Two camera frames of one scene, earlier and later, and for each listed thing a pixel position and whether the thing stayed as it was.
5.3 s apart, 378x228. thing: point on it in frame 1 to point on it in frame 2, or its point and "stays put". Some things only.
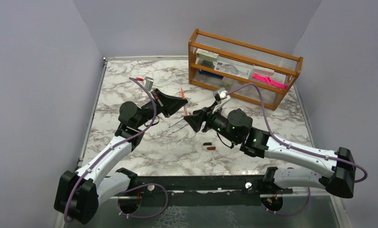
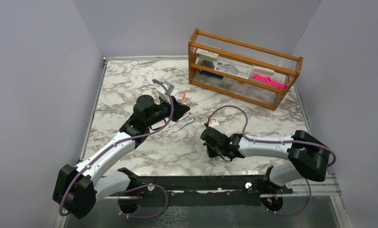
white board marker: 176,122 stays put
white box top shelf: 206,55 stays put
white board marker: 181,128 stays put
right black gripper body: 211,118 to 213,151
